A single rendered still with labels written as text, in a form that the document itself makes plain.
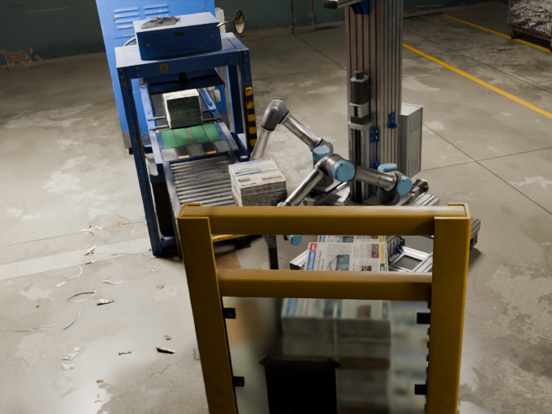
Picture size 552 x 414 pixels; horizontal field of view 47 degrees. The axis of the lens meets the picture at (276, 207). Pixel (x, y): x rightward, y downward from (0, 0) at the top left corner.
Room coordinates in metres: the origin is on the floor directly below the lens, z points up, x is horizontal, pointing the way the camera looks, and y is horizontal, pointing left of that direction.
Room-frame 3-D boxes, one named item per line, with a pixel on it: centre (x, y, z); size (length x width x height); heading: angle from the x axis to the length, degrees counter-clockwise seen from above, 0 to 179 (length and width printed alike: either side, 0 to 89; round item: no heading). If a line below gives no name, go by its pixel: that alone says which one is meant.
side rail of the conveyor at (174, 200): (3.79, 0.67, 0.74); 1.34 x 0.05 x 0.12; 12
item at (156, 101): (5.95, 0.86, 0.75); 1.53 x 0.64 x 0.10; 12
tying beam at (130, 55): (4.84, 0.63, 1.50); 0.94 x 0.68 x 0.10; 102
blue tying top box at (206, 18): (4.84, 0.63, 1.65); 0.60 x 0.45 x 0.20; 102
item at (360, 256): (2.44, -0.30, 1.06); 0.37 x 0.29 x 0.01; 80
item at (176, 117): (5.40, 0.75, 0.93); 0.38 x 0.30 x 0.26; 12
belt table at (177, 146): (4.84, 0.63, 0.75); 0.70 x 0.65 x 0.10; 12
